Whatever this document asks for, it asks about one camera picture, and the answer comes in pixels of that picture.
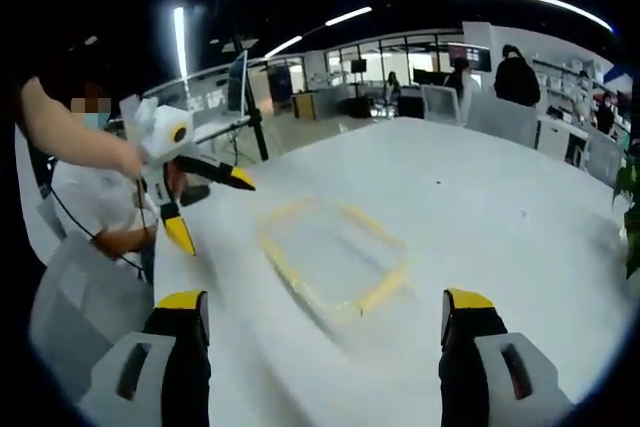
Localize clear plastic container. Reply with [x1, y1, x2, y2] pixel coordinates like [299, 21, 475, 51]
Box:
[259, 199, 410, 321]

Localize wall screen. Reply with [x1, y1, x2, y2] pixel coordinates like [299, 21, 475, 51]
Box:
[447, 43, 494, 72]

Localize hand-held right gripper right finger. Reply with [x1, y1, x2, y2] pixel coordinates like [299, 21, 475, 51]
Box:
[438, 287, 575, 427]

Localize green potted plant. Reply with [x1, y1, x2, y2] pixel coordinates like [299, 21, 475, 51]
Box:
[612, 139, 640, 281]

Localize clear bag with yellow edge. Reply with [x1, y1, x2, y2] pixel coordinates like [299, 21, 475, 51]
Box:
[257, 196, 411, 318]

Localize wooden cabinet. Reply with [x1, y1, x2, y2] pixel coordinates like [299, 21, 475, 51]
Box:
[291, 91, 329, 121]

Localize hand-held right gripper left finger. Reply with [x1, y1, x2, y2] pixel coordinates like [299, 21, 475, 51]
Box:
[79, 289, 212, 427]

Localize white office chair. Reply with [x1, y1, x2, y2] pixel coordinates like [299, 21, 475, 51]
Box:
[420, 85, 462, 124]
[466, 96, 539, 149]
[583, 125, 632, 189]

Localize monitor on tripod stand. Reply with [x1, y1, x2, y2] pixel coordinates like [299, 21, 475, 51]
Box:
[199, 49, 272, 164]

